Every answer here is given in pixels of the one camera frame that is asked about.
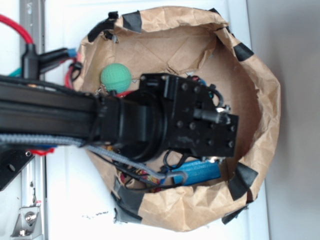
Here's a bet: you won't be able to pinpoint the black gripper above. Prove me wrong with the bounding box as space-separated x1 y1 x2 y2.
139 73 239 158

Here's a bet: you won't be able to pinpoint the silver keys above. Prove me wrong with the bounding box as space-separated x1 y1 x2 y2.
95 84 110 96

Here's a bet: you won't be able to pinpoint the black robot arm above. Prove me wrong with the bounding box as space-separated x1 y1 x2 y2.
0 73 239 163

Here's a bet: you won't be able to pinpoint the blue rectangular block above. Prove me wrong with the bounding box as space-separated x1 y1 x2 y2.
168 160 221 186

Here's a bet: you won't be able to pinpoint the brown paper bag bin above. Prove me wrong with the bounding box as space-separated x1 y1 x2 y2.
74 6 281 232

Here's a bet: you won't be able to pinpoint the green dimpled ball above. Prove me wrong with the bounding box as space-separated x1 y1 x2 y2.
100 63 132 93

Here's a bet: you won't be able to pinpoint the multicolour twisted rope toy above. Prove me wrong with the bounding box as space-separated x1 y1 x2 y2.
108 158 162 193

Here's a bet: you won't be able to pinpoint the black cable connector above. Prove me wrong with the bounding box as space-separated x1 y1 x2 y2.
21 43 70 80

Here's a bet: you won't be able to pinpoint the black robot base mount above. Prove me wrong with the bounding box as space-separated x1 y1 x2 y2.
0 146 34 191

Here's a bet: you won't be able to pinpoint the red braided cable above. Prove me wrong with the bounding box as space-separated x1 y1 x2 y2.
0 14 34 45

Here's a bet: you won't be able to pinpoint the grey braided cable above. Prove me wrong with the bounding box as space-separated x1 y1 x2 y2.
0 133 188 186

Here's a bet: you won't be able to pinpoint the silver corner bracket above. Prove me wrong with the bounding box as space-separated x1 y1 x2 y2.
10 206 42 240

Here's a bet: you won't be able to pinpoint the aluminium extrusion rail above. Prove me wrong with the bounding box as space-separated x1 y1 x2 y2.
19 0 47 207

